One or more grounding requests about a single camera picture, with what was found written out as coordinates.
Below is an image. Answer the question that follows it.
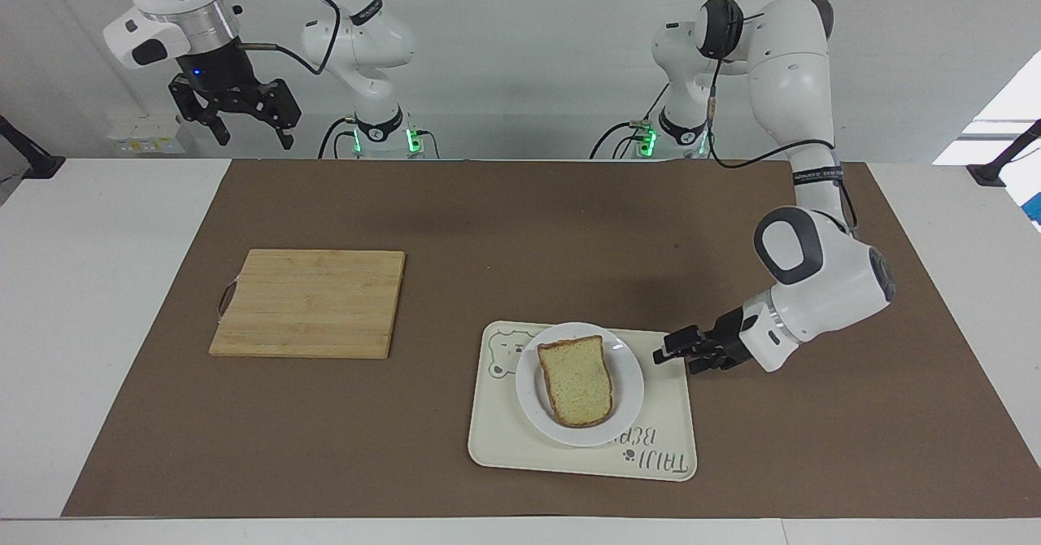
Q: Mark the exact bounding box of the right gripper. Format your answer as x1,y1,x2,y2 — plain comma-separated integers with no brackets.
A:
168,38,304,152

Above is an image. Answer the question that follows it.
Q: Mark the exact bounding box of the wooden cutting board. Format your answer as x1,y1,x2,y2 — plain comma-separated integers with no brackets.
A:
207,248,407,361

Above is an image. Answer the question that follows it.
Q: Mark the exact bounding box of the cream tray with print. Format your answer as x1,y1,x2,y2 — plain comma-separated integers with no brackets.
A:
467,320,699,483

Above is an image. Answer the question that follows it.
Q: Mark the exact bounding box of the black stand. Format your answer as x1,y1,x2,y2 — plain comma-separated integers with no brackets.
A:
0,114,67,181
965,118,1041,188

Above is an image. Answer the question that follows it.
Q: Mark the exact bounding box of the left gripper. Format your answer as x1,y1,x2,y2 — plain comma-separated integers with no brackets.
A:
652,306,756,377

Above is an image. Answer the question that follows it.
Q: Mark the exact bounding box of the black cable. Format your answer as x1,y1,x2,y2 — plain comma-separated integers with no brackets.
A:
704,0,860,233
237,0,344,76
590,81,672,160
316,116,359,160

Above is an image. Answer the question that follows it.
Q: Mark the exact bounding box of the white socket box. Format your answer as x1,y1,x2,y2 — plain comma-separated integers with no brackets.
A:
107,117,185,156

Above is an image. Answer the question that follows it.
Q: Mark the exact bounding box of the bread slice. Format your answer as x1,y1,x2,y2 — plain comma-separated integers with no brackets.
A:
536,334,616,430

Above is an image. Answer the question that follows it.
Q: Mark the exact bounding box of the white round plate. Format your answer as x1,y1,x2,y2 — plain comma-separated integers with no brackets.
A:
514,321,647,449

